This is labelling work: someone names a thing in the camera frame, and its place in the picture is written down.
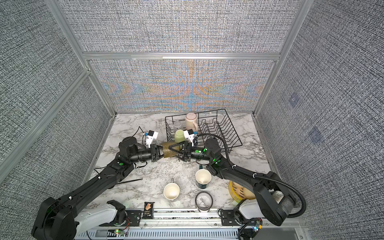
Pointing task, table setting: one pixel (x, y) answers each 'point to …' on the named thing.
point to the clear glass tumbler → (177, 125)
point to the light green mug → (179, 136)
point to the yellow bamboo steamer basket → (239, 193)
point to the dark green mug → (203, 177)
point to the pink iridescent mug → (191, 122)
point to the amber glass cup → (167, 152)
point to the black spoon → (130, 181)
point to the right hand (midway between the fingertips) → (170, 151)
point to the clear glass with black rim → (204, 201)
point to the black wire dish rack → (203, 126)
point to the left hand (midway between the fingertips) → (171, 152)
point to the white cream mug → (171, 190)
